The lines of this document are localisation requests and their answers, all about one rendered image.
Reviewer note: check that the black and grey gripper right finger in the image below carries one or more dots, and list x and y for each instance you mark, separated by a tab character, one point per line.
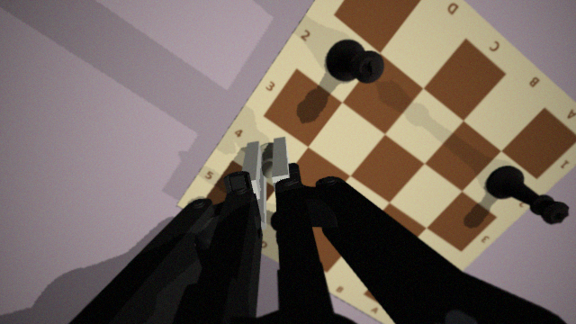
411	281

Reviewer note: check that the chessboard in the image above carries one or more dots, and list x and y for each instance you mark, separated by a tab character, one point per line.
455	101

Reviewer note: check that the white pawn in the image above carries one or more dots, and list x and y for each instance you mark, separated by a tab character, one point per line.
267	156

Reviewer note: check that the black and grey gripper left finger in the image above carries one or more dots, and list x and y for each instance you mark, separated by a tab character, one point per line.
228	238

